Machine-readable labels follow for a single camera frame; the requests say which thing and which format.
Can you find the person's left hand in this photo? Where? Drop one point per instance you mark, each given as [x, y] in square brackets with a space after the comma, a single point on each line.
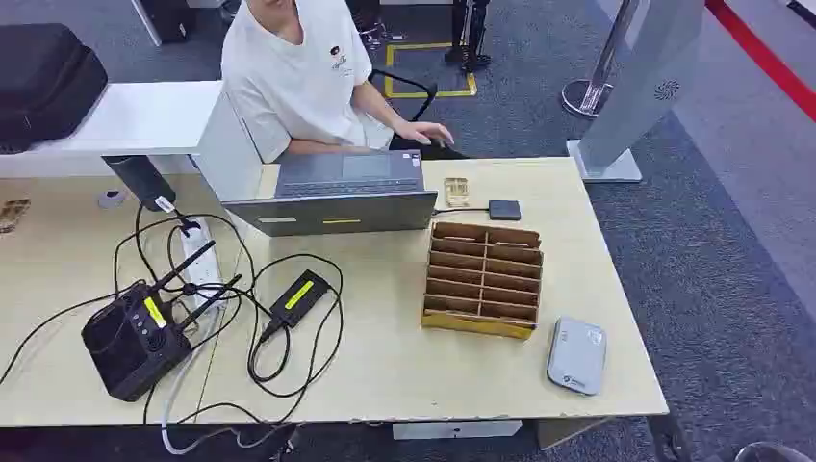
[424, 132]

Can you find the black office chair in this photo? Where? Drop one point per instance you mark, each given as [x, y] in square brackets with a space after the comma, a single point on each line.
[424, 105]

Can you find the chrome stanchion post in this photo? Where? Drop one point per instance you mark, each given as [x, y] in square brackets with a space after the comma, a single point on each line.
[589, 92]

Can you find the white under-desk bracket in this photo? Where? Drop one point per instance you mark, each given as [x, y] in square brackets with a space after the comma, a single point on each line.
[456, 429]

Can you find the round grey stool top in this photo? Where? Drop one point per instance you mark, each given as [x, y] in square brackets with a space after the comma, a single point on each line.
[771, 454]

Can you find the black cylinder desk mount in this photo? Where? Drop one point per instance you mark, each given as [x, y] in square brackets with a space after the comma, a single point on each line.
[139, 180]

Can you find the wooden desk leg panel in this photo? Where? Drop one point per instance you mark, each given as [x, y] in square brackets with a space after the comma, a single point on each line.
[567, 431]

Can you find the black bag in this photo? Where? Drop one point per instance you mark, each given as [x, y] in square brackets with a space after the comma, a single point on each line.
[44, 83]

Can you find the grey kiosk stand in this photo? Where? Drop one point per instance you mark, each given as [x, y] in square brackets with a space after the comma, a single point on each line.
[644, 76]

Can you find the yellow floor tape square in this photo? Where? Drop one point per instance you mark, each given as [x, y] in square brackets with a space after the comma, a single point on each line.
[389, 70]

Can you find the black router with antennas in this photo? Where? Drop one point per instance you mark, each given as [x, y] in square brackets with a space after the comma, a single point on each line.
[130, 344]

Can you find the white desk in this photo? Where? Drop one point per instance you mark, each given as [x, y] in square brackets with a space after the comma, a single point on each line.
[146, 118]

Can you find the round grey desk grommet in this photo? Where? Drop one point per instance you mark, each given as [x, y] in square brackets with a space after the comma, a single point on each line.
[112, 199]

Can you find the grey laptop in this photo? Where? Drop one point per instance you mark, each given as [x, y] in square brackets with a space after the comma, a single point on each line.
[338, 213]

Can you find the white power strip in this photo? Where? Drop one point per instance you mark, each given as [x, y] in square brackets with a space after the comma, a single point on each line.
[203, 264]

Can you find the dark cabinet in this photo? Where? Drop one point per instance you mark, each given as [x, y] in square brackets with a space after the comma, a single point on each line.
[167, 19]

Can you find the red floor tape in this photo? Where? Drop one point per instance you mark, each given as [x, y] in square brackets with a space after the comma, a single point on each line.
[765, 60]

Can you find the small black hub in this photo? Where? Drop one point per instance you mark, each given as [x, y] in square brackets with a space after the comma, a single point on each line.
[505, 210]

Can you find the wooden card box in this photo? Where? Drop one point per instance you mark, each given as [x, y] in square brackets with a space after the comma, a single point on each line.
[482, 280]

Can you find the black legged stand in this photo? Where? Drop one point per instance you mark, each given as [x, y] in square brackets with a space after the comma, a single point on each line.
[468, 35]

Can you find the person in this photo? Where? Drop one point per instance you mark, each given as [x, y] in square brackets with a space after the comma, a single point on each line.
[293, 76]

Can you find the brown patterned phone case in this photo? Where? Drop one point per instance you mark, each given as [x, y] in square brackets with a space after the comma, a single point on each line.
[13, 214]

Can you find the black power adapter yellow label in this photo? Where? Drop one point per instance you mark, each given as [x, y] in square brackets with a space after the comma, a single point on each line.
[296, 298]

